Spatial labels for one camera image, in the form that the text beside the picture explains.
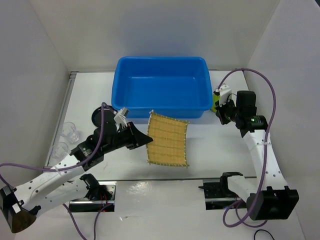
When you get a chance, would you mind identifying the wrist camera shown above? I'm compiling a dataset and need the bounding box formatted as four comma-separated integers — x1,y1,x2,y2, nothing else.
215,84,232,106
114,107,129,127

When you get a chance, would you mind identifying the blue plastic bin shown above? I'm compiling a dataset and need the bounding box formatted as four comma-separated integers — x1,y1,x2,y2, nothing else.
111,56,213,119

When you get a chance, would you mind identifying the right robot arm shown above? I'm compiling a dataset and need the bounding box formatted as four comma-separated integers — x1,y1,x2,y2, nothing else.
213,89,299,221

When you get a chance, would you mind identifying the black round plate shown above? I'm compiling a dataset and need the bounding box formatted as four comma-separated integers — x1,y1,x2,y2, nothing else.
91,105,118,128

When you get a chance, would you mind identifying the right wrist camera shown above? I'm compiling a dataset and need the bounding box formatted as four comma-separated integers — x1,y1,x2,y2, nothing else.
215,84,232,106

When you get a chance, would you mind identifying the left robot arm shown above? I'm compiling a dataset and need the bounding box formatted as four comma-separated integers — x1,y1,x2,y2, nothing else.
0,121,153,234

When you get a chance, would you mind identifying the green plastic plate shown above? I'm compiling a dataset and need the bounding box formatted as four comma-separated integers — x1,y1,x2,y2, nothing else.
210,92,220,113

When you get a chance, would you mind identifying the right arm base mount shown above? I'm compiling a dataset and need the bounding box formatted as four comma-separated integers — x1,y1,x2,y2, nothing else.
198,179,240,210

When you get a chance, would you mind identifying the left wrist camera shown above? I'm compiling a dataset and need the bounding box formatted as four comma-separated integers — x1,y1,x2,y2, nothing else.
114,107,129,127

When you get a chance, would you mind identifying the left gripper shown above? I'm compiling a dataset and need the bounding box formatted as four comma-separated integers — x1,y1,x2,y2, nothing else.
102,121,153,154

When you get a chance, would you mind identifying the clear plastic cup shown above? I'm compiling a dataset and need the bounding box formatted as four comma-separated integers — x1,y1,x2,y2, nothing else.
60,121,80,144
50,141,70,160

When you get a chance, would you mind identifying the bamboo placemat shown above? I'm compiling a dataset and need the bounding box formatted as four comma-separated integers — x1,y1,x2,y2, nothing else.
146,111,189,168

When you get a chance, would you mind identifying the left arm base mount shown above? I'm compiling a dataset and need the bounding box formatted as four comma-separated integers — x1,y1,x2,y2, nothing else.
66,181,117,213

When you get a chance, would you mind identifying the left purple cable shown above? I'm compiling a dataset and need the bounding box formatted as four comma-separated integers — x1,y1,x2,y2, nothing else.
0,102,113,240

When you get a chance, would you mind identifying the black cable loop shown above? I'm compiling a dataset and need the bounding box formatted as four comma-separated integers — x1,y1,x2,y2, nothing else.
254,229,275,240

